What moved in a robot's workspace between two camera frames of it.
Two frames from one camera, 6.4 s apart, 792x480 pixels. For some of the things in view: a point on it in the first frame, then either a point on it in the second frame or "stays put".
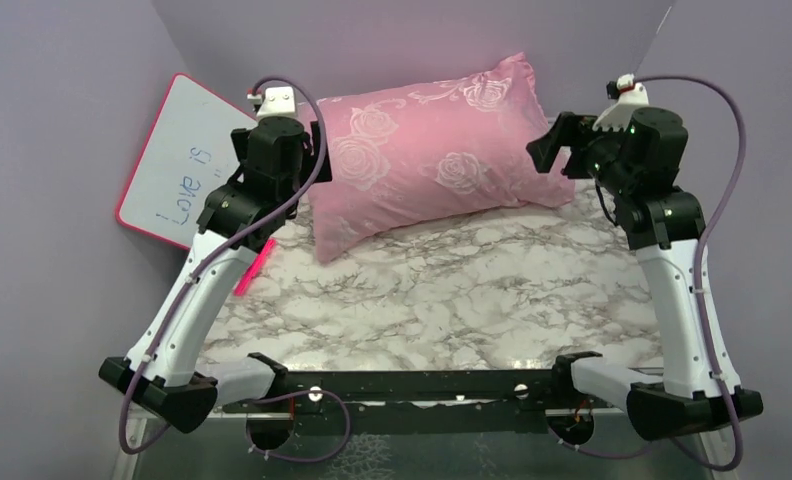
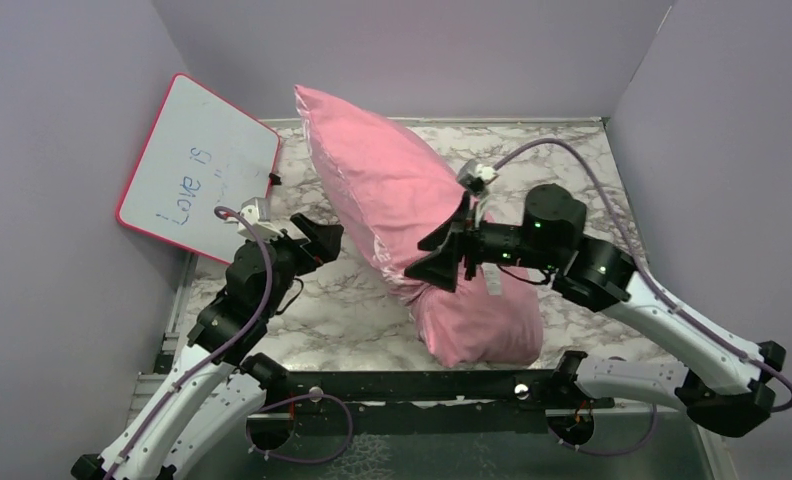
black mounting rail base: (423, 402) stays put
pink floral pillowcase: (409, 158) -> (388, 196)
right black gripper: (545, 148) -> (440, 267)
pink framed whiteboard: (186, 151) stays put
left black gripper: (314, 145) -> (323, 242)
